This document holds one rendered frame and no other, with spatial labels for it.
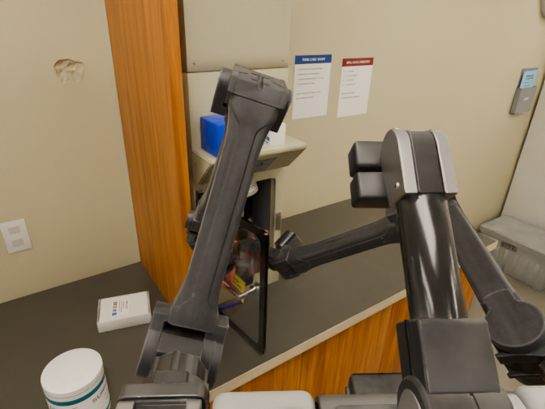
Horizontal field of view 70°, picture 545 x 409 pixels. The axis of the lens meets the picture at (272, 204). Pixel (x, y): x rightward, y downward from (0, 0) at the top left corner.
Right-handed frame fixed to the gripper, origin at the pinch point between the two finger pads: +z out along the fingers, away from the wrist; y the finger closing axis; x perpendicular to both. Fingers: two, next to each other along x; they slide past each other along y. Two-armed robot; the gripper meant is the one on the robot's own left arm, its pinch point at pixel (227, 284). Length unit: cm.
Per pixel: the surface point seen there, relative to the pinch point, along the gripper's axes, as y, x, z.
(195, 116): -20.8, -22.1, -34.0
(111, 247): 17, -66, 14
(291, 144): -39.5, -9.8, -16.1
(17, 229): 35, -68, -13
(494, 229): -217, -23, 193
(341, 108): -106, -56, 21
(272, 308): -10.8, -7.7, 33.6
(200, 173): -13.3, -17.0, -21.9
